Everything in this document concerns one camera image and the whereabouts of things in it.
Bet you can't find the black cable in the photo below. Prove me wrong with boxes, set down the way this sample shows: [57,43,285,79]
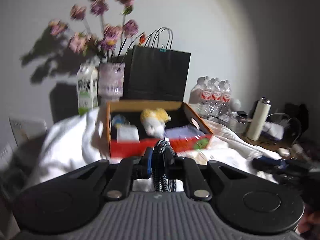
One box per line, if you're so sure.
[151,139,176,193]

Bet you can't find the yellow white plush toy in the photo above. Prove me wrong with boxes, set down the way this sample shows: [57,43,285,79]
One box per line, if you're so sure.
[140,108,171,139]

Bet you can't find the white small box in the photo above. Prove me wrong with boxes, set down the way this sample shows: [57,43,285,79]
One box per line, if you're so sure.
[117,126,139,142]

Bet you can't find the purple patterned cloth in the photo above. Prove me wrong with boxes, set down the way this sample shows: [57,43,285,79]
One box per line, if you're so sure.
[164,125,205,139]

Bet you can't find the red orange cardboard box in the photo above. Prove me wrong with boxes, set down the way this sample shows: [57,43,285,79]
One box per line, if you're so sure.
[106,100,213,158]

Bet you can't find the white towel cloth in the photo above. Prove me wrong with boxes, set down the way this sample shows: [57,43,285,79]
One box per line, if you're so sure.
[26,108,280,187]

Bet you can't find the water bottle pack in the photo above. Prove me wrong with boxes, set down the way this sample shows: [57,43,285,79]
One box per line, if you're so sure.
[188,76,232,119]

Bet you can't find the white round speaker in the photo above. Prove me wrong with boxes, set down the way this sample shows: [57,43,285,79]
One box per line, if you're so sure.
[229,98,241,112]

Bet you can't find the black paper shopping bag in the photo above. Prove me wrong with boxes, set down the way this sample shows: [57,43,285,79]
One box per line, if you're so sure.
[123,27,191,101]

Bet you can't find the white milk carton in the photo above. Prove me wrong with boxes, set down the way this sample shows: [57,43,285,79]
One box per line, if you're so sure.
[76,63,98,115]

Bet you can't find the cream thermos bottle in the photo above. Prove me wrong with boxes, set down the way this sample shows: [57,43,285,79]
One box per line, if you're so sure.
[246,97,271,141]

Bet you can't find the dried pink purple flowers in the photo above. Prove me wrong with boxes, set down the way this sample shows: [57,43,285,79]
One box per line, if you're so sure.
[48,0,145,60]

